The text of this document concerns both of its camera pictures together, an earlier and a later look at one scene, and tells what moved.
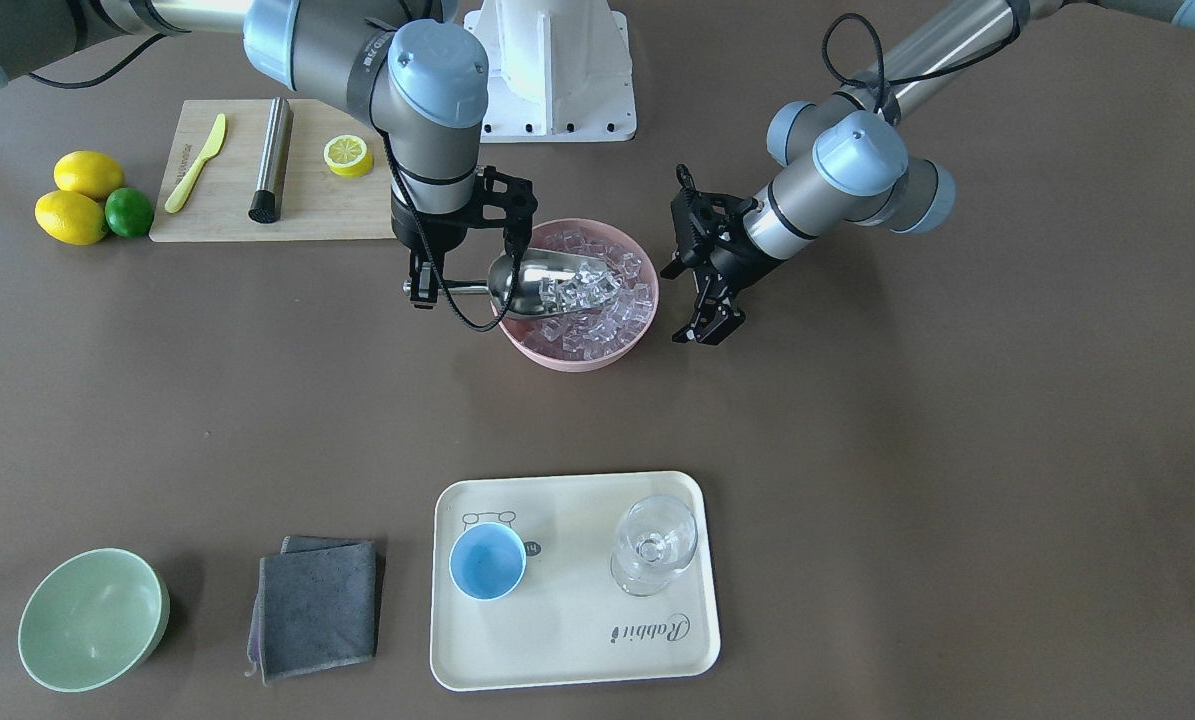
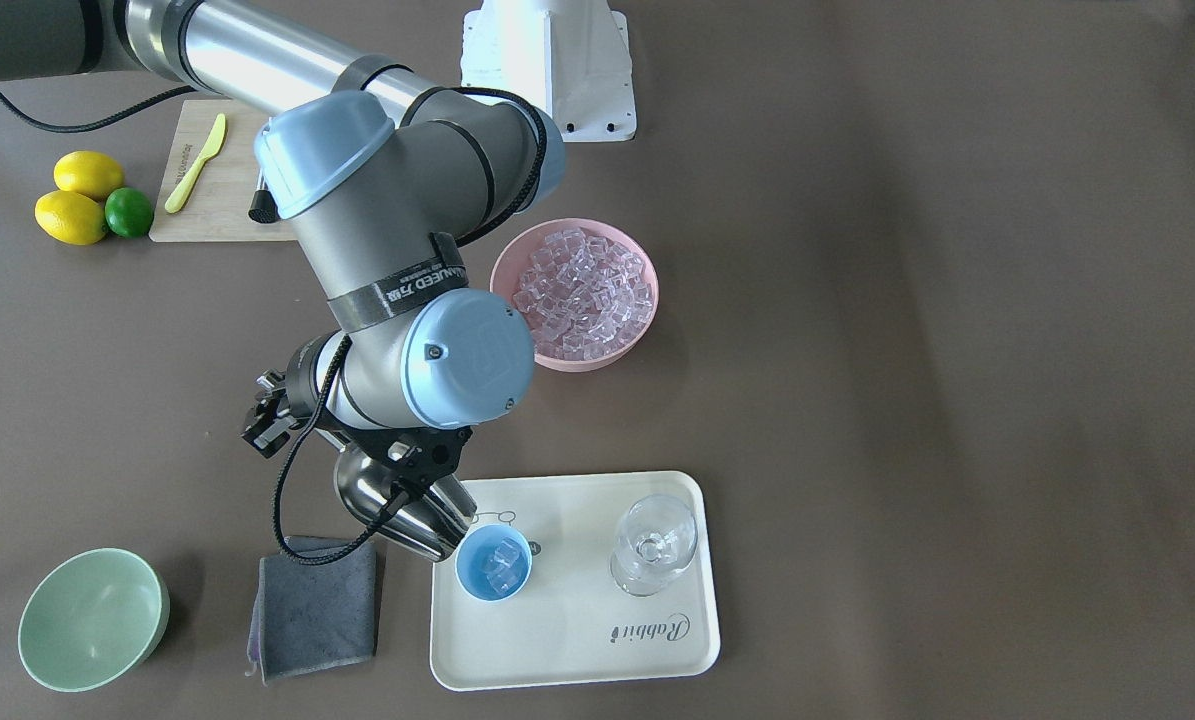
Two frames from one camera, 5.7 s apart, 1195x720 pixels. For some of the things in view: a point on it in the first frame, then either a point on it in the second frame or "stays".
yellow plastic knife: [212, 146] stays
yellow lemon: [92, 173] stays
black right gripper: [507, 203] → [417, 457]
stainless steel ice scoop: [546, 280] → [430, 518]
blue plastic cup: [487, 561] stays
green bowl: [91, 618] stays
